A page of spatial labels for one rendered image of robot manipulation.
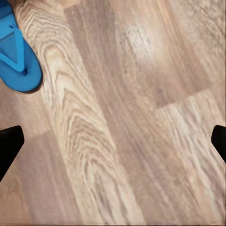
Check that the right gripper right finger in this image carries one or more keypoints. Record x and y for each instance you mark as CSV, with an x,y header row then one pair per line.
x,y
218,139

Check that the sandal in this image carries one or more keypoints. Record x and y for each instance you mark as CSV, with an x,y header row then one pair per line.
x,y
20,68

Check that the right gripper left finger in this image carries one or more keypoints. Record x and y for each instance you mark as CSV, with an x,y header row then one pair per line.
x,y
11,141

